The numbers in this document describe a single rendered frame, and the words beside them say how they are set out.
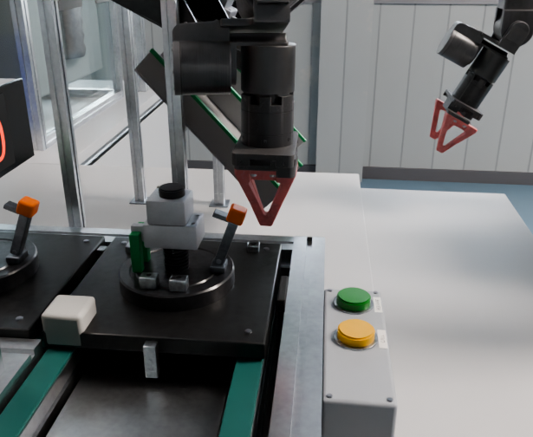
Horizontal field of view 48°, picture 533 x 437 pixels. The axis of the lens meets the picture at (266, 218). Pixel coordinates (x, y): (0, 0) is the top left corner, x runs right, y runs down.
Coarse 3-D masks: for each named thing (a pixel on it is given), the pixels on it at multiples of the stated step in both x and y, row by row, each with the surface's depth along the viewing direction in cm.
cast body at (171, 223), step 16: (160, 192) 69; (176, 192) 68; (192, 192) 71; (160, 208) 68; (176, 208) 68; (192, 208) 72; (144, 224) 70; (160, 224) 69; (176, 224) 69; (192, 224) 70; (144, 240) 70; (160, 240) 70; (176, 240) 70; (192, 240) 69
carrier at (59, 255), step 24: (0, 240) 81; (48, 240) 85; (72, 240) 85; (96, 240) 85; (0, 264) 74; (24, 264) 74; (48, 264) 78; (72, 264) 78; (0, 288) 72; (24, 288) 73; (48, 288) 73; (72, 288) 76; (0, 312) 68; (24, 312) 68; (0, 336) 65; (24, 336) 65
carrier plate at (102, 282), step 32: (128, 256) 81; (256, 256) 81; (96, 288) 73; (256, 288) 73; (96, 320) 66; (128, 320) 66; (160, 320) 66; (192, 320) 66; (224, 320) 66; (256, 320) 66; (160, 352) 64; (192, 352) 64; (224, 352) 63; (256, 352) 63
